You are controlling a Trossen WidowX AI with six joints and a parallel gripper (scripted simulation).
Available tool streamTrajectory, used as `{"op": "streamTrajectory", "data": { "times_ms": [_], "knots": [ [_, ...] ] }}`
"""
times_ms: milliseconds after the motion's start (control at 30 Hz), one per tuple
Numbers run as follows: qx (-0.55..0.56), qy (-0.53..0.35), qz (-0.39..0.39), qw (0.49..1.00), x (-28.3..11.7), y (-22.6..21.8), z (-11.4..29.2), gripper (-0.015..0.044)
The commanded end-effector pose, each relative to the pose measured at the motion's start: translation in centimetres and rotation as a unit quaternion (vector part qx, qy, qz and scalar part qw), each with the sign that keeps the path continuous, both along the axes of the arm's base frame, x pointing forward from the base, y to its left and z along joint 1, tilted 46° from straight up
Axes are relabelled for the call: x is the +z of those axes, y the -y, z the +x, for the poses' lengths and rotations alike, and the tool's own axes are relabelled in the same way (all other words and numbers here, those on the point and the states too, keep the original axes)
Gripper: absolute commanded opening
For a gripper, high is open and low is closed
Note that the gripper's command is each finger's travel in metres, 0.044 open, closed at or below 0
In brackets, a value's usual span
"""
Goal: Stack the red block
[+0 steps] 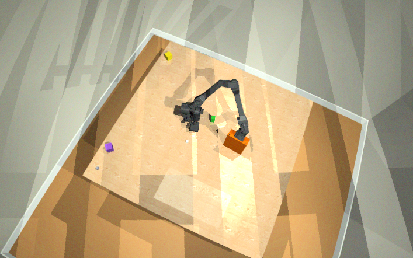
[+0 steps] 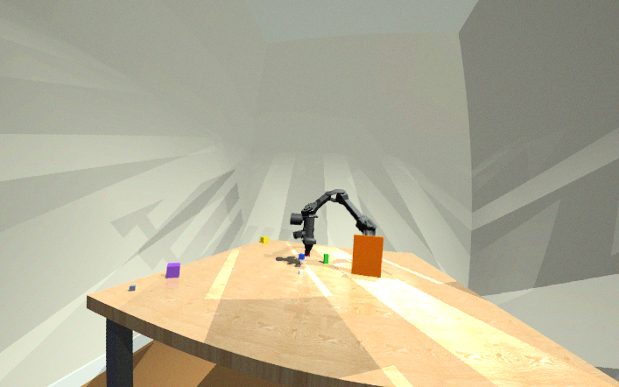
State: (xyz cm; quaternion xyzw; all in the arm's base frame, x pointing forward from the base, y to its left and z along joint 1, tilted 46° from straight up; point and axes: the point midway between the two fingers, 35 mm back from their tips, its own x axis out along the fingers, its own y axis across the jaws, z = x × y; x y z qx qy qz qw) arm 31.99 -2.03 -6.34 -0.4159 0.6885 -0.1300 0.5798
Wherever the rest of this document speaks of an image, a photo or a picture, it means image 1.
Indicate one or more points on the small yellow block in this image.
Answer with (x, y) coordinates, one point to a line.
(168, 56)

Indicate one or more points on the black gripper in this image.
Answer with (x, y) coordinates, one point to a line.
(194, 125)

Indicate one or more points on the purple cube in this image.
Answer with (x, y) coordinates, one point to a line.
(109, 147)

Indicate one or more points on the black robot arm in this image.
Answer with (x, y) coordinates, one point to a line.
(195, 110)

